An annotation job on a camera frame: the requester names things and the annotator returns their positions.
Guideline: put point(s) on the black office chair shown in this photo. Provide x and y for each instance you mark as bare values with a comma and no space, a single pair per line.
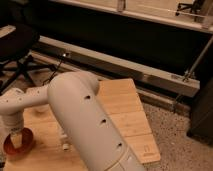
15,43

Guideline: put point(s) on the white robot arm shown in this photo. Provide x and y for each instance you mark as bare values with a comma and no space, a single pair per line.
72,97

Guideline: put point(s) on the red ceramic bowl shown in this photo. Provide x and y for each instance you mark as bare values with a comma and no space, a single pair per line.
27,144

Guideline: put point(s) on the white tube with cap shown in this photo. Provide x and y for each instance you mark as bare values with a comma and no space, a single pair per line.
64,139

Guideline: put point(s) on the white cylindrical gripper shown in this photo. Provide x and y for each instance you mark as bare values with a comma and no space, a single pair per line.
14,123

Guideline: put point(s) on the long metal rail beam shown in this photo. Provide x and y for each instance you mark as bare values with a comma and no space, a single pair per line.
141,73

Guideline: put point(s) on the metal rod stand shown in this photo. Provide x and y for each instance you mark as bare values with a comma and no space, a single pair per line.
189,73

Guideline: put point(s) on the black chair in background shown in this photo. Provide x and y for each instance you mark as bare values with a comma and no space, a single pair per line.
196,7

